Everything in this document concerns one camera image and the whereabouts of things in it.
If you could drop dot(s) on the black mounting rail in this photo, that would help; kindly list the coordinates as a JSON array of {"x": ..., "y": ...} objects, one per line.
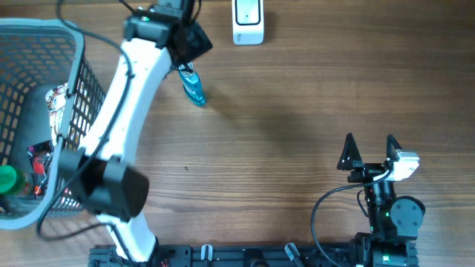
[{"x": 333, "y": 254}]

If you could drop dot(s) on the white barcode scanner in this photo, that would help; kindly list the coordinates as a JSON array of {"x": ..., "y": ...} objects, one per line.
[{"x": 247, "y": 22}]

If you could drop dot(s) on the blue mouthwash bottle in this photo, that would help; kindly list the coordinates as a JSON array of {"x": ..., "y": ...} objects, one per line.
[{"x": 192, "y": 84}]

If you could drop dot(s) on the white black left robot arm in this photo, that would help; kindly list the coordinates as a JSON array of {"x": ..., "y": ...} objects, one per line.
[{"x": 100, "y": 174}]

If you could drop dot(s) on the black red snack wrapper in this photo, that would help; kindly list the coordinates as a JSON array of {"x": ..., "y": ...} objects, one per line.
[{"x": 40, "y": 155}]

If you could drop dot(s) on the grey plastic mesh basket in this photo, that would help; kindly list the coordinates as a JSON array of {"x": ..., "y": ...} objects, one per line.
[{"x": 37, "y": 56}]

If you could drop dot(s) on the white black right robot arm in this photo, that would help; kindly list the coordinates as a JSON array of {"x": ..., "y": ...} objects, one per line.
[{"x": 394, "y": 221}]

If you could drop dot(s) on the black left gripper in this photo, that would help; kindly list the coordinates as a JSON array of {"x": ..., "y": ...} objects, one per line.
[{"x": 199, "y": 41}]

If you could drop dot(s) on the green lid jar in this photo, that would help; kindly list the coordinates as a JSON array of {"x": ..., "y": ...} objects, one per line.
[{"x": 15, "y": 182}]

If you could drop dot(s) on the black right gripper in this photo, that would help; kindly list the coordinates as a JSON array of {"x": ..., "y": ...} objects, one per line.
[{"x": 364, "y": 170}]

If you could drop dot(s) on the white brown cookie bag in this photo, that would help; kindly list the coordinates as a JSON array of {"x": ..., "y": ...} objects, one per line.
[{"x": 56, "y": 102}]

